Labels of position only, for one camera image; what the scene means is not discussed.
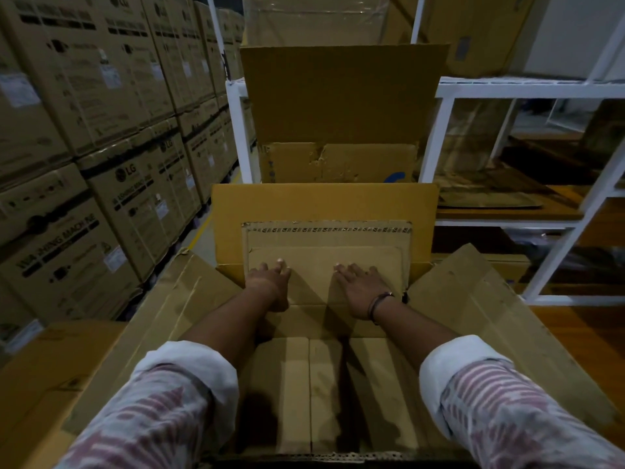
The person's left hand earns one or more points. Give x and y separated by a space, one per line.
268 285

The person's right hand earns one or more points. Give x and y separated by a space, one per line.
361 290

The open-flap brown small cardboard box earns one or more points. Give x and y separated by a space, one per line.
312 273

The dull brown small cardboard box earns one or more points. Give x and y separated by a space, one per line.
185 297

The Flipkart box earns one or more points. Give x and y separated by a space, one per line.
342 92

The taped brown cardboard box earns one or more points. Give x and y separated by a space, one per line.
312 19

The tall blue print cardboard box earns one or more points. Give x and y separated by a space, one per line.
483 29

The large white box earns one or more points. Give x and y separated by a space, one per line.
576 39

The white metal shelf rack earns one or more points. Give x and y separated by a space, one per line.
432 141

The striped white shirt sleeve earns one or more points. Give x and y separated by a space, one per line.
156 410
508 410

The clear plastic sheet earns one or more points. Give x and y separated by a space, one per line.
473 136

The stack of printed brown cartons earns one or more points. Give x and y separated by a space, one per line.
88 131

